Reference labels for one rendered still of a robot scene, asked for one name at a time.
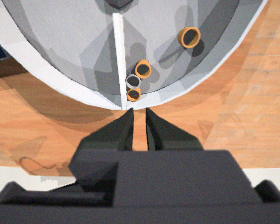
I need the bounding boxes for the silver metal bushing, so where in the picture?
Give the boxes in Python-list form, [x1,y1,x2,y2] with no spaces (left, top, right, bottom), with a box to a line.
[126,71,141,89]

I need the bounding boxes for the orange hollow cylinder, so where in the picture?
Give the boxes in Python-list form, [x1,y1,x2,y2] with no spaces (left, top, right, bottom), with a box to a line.
[178,27,200,48]
[135,60,151,79]
[127,87,141,102]

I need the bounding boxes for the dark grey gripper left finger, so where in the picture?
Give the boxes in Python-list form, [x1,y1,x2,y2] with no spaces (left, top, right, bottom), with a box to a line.
[76,107,134,151]

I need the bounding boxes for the grey round turntable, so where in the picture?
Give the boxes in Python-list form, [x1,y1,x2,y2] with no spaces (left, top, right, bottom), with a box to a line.
[0,0,267,110]

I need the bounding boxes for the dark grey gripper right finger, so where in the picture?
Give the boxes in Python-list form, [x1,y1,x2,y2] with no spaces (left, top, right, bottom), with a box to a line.
[145,107,204,151]

